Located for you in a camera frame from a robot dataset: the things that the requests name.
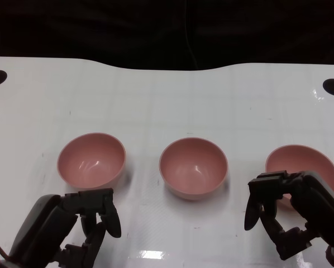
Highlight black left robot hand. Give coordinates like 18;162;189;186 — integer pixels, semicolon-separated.
9;187;122;268

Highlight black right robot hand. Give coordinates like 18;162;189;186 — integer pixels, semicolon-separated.
244;170;334;262

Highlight pink plastic bowl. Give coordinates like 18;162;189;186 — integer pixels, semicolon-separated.
57;132;127;191
159;137;229;201
265;144;334;212

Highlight thin black hanging cable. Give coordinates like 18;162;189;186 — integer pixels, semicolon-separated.
183;0;199;70

